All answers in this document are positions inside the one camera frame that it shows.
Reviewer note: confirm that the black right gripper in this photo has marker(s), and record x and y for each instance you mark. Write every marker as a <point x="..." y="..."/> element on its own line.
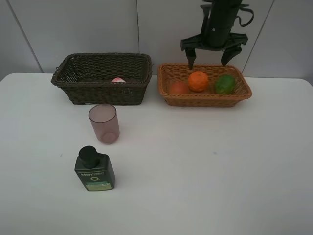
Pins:
<point x="218" y="20"/>

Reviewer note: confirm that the orange tangerine fruit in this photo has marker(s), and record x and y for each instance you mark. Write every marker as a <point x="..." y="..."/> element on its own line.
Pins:
<point x="198" y="81"/>

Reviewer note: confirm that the red yellow peach fruit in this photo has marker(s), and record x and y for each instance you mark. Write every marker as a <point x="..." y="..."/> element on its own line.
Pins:
<point x="179" y="88"/>

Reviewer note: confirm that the pink spray bottle white cap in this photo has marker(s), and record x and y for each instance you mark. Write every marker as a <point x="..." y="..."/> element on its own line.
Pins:
<point x="118" y="80"/>

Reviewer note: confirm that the translucent pink plastic cup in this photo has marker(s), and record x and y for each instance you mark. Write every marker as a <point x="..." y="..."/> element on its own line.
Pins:
<point x="103" y="118"/>

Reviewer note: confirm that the dark green shampoo bottle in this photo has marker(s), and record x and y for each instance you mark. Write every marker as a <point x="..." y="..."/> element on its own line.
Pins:
<point x="94" y="170"/>

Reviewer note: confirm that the light orange wicker basket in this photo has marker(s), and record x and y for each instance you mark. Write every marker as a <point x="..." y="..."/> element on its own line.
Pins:
<point x="169" y="73"/>

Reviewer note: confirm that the dark brown wicker basket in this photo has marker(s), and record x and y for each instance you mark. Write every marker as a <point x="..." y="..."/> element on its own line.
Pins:
<point x="86" y="78"/>

